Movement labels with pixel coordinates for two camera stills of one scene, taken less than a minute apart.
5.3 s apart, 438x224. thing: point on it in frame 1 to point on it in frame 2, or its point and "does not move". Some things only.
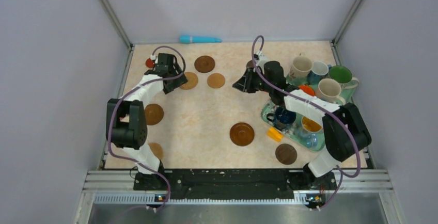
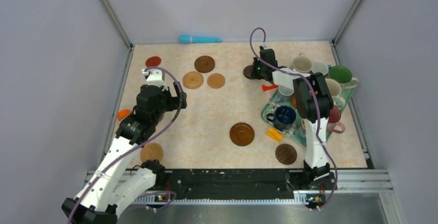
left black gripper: x=178 y=81 to x=174 y=100
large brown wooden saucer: x=241 y=134 does not move
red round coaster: x=150 y=63 does not move
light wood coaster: x=216 y=80 does not move
